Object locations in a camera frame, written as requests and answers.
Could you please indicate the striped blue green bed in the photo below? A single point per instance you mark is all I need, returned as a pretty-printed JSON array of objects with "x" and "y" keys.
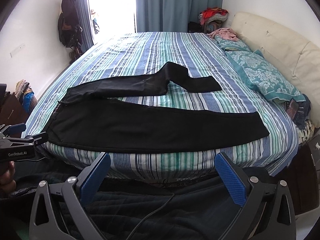
[{"x": 146, "y": 53}]

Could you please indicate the red clothes pile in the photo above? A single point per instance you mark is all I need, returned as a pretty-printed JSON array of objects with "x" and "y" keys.
[{"x": 213, "y": 14}]

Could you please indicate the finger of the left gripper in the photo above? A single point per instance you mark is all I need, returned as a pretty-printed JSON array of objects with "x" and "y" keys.
[
  {"x": 12, "y": 130},
  {"x": 38, "y": 139}
]

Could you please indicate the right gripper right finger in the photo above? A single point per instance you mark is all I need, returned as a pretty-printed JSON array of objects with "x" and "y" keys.
[{"x": 266, "y": 210}]

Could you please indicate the cream padded headboard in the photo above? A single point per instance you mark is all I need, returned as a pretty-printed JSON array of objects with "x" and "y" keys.
[{"x": 292, "y": 54}]

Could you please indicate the colourful clothes on cabinet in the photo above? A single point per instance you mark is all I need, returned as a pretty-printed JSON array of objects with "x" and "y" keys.
[{"x": 25, "y": 95}]

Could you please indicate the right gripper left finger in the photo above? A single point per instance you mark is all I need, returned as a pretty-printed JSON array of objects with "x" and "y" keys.
[{"x": 77, "y": 191}]

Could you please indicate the teal patterned pillow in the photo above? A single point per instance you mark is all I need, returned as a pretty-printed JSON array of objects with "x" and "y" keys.
[{"x": 257, "y": 73}]

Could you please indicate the dark brown drawer cabinet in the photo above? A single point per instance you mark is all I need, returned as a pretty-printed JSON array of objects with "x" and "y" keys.
[{"x": 12, "y": 111}]

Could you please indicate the pink cloth on bed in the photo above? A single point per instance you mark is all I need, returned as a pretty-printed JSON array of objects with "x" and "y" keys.
[{"x": 224, "y": 33}]

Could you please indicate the black pants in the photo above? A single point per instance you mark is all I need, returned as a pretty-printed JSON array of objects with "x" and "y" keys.
[{"x": 93, "y": 116}]

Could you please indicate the person's left hand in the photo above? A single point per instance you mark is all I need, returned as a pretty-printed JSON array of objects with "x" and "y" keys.
[{"x": 7, "y": 182}]

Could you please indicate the dark bags hanging on wall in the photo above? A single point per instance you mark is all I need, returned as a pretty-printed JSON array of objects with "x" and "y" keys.
[{"x": 70, "y": 31}]

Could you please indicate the blue window curtain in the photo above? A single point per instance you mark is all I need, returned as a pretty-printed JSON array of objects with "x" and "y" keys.
[{"x": 103, "y": 19}]

